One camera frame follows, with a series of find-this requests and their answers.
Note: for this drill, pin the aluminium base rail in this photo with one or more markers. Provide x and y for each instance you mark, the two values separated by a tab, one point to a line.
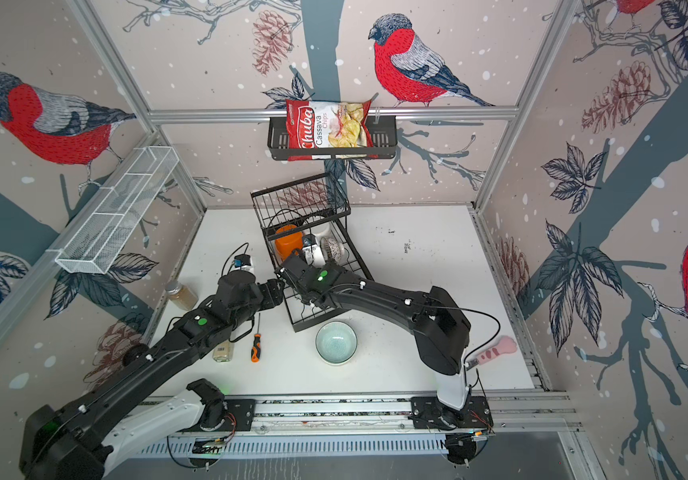
283	427

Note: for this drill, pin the white mesh wall shelf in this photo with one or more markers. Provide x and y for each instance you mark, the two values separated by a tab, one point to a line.
122	203

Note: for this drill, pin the white patterned bowl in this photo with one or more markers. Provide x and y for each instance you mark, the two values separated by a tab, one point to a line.
333	250

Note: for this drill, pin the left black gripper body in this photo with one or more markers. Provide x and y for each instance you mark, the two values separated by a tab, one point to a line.
270	295

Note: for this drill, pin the small clear bottle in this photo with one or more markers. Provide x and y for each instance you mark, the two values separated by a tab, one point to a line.
223	352

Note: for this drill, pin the red cassava chips bag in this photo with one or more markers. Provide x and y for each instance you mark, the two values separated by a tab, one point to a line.
326	125

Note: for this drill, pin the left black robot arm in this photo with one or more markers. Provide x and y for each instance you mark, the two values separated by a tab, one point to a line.
71	439

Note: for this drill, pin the pink handled brush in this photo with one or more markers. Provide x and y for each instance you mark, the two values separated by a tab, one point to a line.
503	345

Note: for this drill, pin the black wall basket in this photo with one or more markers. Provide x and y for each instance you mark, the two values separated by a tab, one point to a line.
375	138

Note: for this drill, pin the white ceramic bowl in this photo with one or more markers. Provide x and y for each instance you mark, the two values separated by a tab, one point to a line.
321	231

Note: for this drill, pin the glass jar with lid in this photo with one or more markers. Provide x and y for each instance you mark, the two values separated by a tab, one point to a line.
181	295

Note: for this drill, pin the orange handled screwdriver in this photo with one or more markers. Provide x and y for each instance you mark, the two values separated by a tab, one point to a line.
256	345

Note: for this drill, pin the orange plastic bowl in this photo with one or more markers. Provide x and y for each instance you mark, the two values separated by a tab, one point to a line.
289	240

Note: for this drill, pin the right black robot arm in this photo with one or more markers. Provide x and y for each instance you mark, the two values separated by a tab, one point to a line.
440	329

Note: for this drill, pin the black wire dish rack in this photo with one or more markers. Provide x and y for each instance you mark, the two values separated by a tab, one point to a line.
308	217

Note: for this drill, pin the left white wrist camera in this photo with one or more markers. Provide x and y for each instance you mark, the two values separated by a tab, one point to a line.
243	262

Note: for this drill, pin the light green ceramic bowl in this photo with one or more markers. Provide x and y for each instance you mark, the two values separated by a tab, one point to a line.
336	343

